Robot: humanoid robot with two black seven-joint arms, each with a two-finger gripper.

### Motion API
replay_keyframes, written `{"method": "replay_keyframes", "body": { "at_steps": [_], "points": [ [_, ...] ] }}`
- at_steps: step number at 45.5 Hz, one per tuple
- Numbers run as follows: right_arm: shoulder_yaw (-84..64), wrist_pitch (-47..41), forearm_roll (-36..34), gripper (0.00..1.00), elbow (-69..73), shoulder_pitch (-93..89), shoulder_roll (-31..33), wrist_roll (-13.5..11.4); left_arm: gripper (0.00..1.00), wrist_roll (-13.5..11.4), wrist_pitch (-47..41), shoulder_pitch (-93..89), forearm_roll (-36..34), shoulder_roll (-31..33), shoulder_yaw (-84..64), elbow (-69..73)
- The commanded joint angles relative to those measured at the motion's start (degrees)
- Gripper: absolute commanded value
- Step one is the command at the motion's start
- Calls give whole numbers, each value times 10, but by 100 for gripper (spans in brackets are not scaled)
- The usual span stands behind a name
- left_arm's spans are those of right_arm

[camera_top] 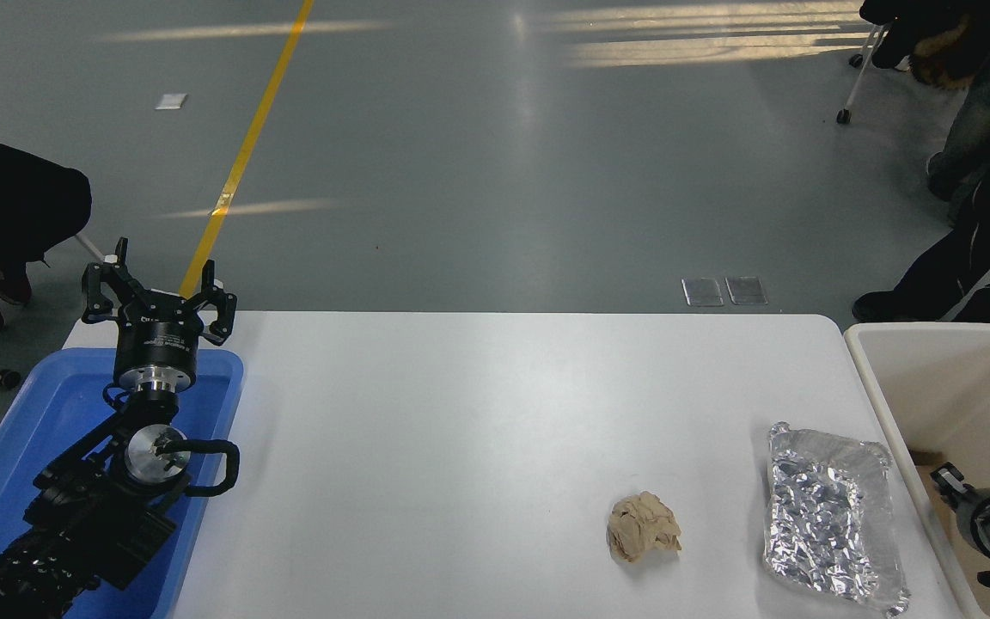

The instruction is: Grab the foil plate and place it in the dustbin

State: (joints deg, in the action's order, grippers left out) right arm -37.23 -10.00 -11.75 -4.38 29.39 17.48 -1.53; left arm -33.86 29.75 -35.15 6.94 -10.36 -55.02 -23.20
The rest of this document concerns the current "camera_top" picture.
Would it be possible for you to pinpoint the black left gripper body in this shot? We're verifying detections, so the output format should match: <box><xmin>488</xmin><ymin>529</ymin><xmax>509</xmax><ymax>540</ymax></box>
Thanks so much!
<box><xmin>113</xmin><ymin>296</ymin><xmax>205</xmax><ymax>373</ymax></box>

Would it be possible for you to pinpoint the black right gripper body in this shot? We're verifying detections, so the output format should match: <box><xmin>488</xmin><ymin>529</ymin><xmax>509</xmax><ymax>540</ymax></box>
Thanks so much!
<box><xmin>957</xmin><ymin>487</ymin><xmax>990</xmax><ymax>560</ymax></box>

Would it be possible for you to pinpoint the silver foil plate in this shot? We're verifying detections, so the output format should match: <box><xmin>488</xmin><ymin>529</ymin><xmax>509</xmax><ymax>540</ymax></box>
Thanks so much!
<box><xmin>762</xmin><ymin>421</ymin><xmax>911</xmax><ymax>618</ymax></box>

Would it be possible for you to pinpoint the metal floor plate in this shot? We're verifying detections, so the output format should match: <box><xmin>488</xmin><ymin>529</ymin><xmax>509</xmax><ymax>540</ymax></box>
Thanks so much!
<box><xmin>681</xmin><ymin>277</ymin><xmax>724</xmax><ymax>308</ymax></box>
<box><xmin>724</xmin><ymin>276</ymin><xmax>768</xmax><ymax>306</ymax></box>

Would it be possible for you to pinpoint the large pale plastic bin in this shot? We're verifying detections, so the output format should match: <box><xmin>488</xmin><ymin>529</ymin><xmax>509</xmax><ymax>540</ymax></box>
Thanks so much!
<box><xmin>843</xmin><ymin>322</ymin><xmax>990</xmax><ymax>619</ymax></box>

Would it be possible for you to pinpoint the blue plastic tray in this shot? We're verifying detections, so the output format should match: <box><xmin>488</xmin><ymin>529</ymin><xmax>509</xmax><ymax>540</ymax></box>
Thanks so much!
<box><xmin>0</xmin><ymin>346</ymin><xmax>245</xmax><ymax>619</ymax></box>

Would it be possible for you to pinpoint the seated person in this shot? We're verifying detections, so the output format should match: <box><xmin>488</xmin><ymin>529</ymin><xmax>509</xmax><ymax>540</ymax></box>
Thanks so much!
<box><xmin>0</xmin><ymin>131</ymin><xmax>93</xmax><ymax>334</ymax></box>

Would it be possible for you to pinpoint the crumpled tan paper ball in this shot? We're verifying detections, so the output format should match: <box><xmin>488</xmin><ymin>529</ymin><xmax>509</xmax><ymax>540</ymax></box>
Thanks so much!
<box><xmin>607</xmin><ymin>491</ymin><xmax>683</xmax><ymax>564</ymax></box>

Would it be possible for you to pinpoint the standing person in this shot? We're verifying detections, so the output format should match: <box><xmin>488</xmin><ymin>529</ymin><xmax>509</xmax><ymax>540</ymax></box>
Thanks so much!
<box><xmin>859</xmin><ymin>0</ymin><xmax>990</xmax><ymax>204</ymax></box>

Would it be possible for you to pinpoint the white wheeled frame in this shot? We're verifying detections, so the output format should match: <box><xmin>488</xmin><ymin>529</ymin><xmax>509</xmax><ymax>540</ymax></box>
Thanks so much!
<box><xmin>836</xmin><ymin>24</ymin><xmax>891</xmax><ymax>126</ymax></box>

